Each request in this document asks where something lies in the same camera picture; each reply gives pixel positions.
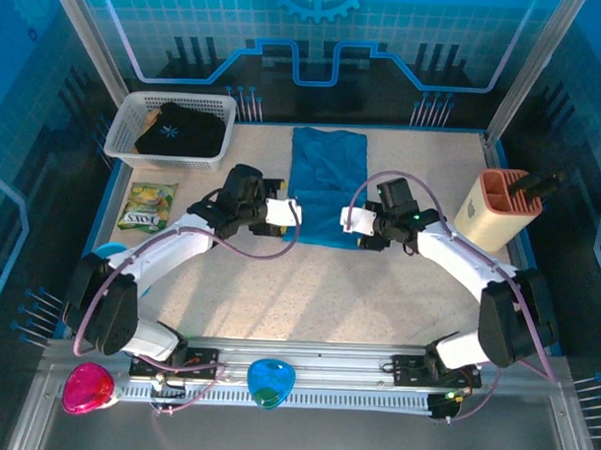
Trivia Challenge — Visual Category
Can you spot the blue t-shirt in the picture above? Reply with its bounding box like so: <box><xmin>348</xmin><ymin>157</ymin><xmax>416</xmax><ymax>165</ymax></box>
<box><xmin>282</xmin><ymin>124</ymin><xmax>371</xmax><ymax>252</ymax></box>

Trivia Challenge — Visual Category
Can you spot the black t-shirt with snowflake print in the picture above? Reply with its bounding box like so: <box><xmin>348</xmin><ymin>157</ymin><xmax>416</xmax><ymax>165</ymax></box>
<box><xmin>133</xmin><ymin>100</ymin><xmax>229</xmax><ymax>159</ymax></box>

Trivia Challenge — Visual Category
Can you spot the cream holder with terracotta insert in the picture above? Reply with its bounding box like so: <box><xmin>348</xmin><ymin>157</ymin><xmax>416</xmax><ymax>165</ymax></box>
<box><xmin>452</xmin><ymin>166</ymin><xmax>547</xmax><ymax>256</ymax></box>

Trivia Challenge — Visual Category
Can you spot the green yellow candy bag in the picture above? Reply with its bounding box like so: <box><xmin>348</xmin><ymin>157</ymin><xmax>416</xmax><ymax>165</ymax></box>
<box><xmin>115</xmin><ymin>180</ymin><xmax>180</xmax><ymax>235</ymax></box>

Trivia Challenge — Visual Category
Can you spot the tan folded cloth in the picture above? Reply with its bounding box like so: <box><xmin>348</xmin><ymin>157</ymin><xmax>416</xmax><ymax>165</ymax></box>
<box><xmin>132</xmin><ymin>109</ymin><xmax>163</xmax><ymax>156</ymax></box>

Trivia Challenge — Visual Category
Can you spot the white perforated plastic basket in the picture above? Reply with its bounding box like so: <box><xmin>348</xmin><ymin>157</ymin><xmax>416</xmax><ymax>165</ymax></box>
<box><xmin>102</xmin><ymin>89</ymin><xmax>238</xmax><ymax>174</ymax></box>

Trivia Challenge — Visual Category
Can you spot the blue plastic cup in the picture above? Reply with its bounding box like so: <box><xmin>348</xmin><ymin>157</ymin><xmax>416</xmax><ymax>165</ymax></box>
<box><xmin>91</xmin><ymin>241</ymin><xmax>153</xmax><ymax>300</ymax></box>

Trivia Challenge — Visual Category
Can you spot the black tool in holder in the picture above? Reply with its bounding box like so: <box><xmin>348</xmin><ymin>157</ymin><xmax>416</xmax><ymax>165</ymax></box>
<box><xmin>510</xmin><ymin>169</ymin><xmax>567</xmax><ymax>202</ymax></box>

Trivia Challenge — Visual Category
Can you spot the blue heart-shaped container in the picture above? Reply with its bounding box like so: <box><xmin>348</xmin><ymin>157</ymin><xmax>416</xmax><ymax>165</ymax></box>
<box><xmin>245</xmin><ymin>356</ymin><xmax>298</xmax><ymax>412</ymax></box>

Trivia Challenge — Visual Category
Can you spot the pink heart-shaped container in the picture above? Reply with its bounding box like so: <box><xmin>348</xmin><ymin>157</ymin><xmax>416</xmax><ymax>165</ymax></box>
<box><xmin>60</xmin><ymin>360</ymin><xmax>117</xmax><ymax>418</ymax></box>

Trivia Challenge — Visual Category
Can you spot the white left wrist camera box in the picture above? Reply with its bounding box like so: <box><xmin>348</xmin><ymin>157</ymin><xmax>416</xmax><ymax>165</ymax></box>
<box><xmin>263</xmin><ymin>195</ymin><xmax>304</xmax><ymax>229</ymax></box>

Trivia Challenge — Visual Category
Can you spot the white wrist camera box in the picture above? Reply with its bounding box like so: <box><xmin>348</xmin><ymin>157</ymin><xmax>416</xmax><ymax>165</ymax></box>
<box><xmin>263</xmin><ymin>195</ymin><xmax>304</xmax><ymax>229</ymax></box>
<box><xmin>338</xmin><ymin>205</ymin><xmax>379</xmax><ymax>237</ymax></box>

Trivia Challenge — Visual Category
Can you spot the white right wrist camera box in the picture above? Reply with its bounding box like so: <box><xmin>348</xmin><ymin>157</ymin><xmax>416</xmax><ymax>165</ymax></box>
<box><xmin>338</xmin><ymin>205</ymin><xmax>379</xmax><ymax>237</ymax></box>

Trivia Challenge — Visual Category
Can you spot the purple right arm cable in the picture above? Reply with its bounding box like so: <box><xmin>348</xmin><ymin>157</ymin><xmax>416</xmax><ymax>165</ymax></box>
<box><xmin>340</xmin><ymin>168</ymin><xmax>565</xmax><ymax>428</ymax></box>

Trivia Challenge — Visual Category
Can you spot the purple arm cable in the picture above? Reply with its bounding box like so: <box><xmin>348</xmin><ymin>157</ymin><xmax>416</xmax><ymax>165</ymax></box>
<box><xmin>340</xmin><ymin>168</ymin><xmax>565</xmax><ymax>428</ymax></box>
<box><xmin>69</xmin><ymin>192</ymin><xmax>303</xmax><ymax>419</ymax></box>

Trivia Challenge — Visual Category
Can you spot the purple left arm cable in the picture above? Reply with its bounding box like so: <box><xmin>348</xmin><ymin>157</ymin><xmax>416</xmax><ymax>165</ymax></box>
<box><xmin>69</xmin><ymin>192</ymin><xmax>303</xmax><ymax>419</ymax></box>

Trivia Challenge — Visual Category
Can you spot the aluminium front rail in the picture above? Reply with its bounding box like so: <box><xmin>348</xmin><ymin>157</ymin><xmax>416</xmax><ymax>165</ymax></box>
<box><xmin>40</xmin><ymin>332</ymin><xmax>576</xmax><ymax>419</ymax></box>

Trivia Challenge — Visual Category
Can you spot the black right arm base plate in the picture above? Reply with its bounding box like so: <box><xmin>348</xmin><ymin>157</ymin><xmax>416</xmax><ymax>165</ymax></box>
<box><xmin>390</xmin><ymin>352</ymin><xmax>485</xmax><ymax>390</ymax></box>

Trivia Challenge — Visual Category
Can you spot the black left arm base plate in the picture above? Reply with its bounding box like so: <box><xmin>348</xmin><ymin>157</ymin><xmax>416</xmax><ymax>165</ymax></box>
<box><xmin>128</xmin><ymin>343</ymin><xmax>220</xmax><ymax>380</ymax></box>

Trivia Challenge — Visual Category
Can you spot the aluminium frame post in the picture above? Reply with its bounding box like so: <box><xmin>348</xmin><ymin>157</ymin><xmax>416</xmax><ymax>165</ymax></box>
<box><xmin>485</xmin><ymin>0</ymin><xmax>580</xmax><ymax>143</ymax></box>
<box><xmin>42</xmin><ymin>0</ymin><xmax>135</xmax><ymax>107</ymax></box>

